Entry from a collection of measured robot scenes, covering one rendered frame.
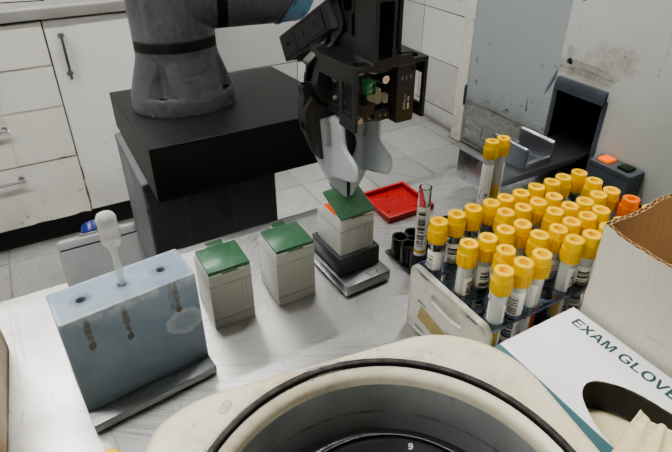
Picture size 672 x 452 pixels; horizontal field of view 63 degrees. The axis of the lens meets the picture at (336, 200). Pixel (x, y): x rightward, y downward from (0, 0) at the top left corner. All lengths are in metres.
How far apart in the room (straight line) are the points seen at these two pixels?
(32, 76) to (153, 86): 1.32
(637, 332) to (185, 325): 0.34
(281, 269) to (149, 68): 0.40
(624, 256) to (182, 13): 0.60
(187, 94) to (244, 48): 2.13
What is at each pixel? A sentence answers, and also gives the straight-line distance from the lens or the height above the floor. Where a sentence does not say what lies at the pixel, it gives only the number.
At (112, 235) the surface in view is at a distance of 0.41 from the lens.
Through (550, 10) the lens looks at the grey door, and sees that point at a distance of 2.49.
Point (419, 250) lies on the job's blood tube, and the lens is 0.57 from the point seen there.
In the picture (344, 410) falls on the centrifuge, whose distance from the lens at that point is 0.35.
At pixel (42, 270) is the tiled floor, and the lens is 2.26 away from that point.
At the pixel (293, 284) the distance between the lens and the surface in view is 0.54.
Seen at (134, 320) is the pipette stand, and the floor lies 0.95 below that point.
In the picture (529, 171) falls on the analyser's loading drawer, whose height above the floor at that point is 0.91.
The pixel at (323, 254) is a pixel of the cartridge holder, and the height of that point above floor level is 0.90.
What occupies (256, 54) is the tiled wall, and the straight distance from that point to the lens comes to 2.95.
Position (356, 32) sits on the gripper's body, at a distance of 0.44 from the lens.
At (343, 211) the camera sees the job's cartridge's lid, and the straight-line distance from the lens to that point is 0.53.
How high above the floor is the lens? 1.24
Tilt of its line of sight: 31 degrees down
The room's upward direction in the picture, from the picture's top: straight up
